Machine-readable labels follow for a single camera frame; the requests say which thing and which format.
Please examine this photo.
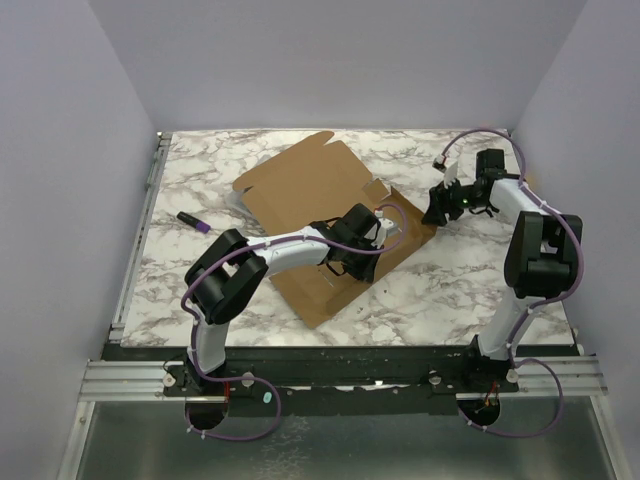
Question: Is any aluminium side rail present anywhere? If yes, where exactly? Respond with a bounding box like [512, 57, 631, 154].
[107, 132, 173, 344]

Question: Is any black metal base rail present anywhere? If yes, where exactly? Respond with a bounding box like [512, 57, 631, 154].
[102, 342, 521, 419]

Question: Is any brown cardboard box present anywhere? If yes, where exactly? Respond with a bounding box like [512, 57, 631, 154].
[232, 131, 436, 328]

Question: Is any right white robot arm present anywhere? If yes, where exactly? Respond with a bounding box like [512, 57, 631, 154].
[422, 149, 583, 391]

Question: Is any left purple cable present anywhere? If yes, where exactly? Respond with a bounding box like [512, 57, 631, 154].
[180, 202, 409, 442]

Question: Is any aluminium front extrusion rail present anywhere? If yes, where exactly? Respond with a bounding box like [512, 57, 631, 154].
[79, 353, 608, 403]

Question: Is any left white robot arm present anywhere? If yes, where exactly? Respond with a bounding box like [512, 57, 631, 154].
[181, 204, 397, 395]

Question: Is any purple black highlighter marker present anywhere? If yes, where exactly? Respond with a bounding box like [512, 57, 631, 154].
[176, 211, 211, 234]

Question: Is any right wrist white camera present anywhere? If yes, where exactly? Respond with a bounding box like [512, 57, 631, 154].
[432, 154, 458, 189]

